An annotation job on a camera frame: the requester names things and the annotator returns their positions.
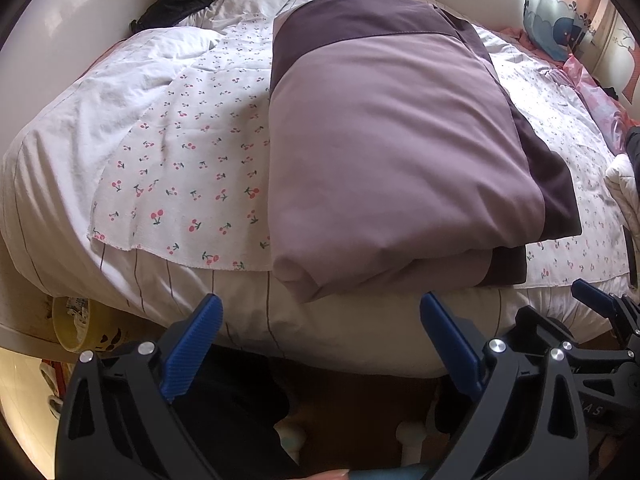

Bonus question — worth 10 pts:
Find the white quilted cloth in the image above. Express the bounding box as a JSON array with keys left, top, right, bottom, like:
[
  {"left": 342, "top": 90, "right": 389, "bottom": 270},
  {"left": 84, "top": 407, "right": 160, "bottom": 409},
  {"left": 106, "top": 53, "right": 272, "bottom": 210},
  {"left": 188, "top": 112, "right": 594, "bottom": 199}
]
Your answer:
[{"left": 604, "top": 154, "right": 640, "bottom": 242}]

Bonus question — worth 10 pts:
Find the pink bed sheet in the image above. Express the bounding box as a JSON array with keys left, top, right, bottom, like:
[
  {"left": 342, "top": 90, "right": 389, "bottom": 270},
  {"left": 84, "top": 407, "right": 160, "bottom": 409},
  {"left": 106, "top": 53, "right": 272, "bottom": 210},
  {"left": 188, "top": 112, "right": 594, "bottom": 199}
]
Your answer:
[{"left": 515, "top": 25, "right": 640, "bottom": 157}]

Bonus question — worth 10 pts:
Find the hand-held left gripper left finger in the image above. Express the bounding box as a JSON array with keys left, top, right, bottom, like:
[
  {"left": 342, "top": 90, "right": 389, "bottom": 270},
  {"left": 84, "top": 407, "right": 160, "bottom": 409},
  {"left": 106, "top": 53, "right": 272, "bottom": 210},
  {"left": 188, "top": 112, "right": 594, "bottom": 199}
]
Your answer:
[{"left": 54, "top": 292, "right": 226, "bottom": 480}]

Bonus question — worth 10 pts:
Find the cherry print white blanket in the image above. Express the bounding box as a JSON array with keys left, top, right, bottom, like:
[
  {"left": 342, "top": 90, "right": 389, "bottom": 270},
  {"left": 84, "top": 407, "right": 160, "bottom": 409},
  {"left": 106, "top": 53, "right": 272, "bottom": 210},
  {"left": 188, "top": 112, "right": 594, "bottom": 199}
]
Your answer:
[{"left": 87, "top": 10, "right": 632, "bottom": 288}]

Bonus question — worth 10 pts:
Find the red and white object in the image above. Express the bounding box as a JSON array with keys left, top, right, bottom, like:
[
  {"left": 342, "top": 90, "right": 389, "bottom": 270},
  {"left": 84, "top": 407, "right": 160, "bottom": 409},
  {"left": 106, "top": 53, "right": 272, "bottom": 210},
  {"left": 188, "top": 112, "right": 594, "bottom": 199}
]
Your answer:
[{"left": 39, "top": 359, "right": 69, "bottom": 422}]

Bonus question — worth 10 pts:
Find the yellow basin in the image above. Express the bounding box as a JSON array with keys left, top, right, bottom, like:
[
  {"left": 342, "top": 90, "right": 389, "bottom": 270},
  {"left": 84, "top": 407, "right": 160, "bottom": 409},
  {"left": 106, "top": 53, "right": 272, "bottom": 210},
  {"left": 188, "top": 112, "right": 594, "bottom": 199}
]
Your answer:
[{"left": 50, "top": 296, "right": 134, "bottom": 357}]

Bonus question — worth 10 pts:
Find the whale print blue pillow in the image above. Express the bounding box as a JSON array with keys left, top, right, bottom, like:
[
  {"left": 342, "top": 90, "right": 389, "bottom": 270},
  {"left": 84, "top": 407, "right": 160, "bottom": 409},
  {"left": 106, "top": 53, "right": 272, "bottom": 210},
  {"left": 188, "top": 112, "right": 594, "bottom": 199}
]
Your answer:
[{"left": 522, "top": 0, "right": 601, "bottom": 64}]

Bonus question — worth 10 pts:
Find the two-tone purple garment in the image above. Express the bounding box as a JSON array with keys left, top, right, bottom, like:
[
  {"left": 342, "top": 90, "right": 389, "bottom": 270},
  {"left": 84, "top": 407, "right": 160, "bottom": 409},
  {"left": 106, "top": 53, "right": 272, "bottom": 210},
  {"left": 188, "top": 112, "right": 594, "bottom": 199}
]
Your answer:
[{"left": 267, "top": 0, "right": 583, "bottom": 304}]

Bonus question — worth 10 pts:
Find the light blue cloth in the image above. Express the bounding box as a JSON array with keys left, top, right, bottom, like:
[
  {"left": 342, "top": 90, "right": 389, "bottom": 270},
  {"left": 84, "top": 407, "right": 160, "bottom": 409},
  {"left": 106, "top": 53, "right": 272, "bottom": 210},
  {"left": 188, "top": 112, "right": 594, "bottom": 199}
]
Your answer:
[{"left": 350, "top": 465, "right": 432, "bottom": 480}]

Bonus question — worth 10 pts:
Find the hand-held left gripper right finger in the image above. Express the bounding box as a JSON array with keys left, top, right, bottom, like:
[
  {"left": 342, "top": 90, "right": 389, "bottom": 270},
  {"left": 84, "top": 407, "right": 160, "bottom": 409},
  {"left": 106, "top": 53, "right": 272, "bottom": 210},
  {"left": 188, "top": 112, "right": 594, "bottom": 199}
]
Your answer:
[{"left": 419, "top": 291, "right": 591, "bottom": 480}]

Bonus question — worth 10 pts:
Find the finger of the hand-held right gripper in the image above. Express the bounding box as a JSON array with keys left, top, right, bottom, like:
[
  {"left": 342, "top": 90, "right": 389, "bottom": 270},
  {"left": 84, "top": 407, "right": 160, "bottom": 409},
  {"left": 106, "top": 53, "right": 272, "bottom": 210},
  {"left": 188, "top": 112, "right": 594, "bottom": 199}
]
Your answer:
[
  {"left": 571, "top": 279, "right": 640, "bottom": 346},
  {"left": 514, "top": 304, "right": 632, "bottom": 377}
]

